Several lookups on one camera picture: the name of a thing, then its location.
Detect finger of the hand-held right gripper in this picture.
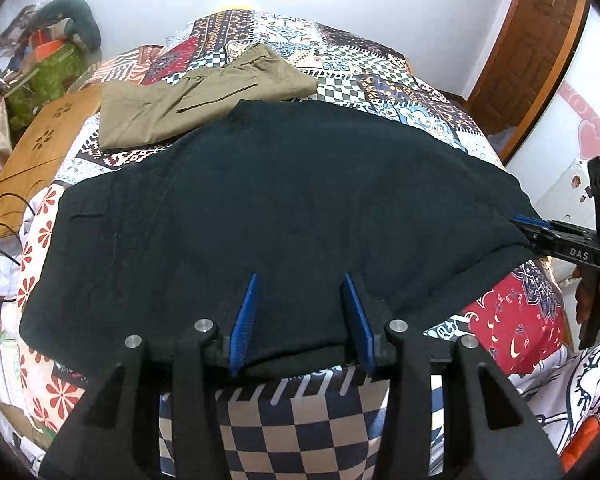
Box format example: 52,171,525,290
510,215,592,237
522,231,557,258

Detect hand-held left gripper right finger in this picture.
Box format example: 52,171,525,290
342,272,567,480

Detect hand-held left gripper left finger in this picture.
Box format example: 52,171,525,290
39,272,261,480

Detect black pants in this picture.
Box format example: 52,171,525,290
19,100,544,379

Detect khaki pants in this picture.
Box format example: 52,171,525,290
99,44,319,150

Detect person's right hand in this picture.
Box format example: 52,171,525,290
574,266,600,333

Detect white stickered case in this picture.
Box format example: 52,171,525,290
534,157,597,232

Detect white heart-printed wardrobe door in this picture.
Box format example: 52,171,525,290
505,5,600,241

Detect patchwork printed blanket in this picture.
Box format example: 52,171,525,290
17,7,569,480

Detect white black patterned cloth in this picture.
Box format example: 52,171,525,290
509,342,600,457

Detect brown wooden door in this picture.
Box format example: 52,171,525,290
467,0,589,137

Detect wooden lap desk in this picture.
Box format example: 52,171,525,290
0,85,106,242

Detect green patterned storage bag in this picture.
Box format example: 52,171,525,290
2,42,89,132

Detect grey plush pillow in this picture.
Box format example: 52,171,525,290
32,0,103,52

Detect black cable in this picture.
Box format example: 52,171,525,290
0,194,32,337

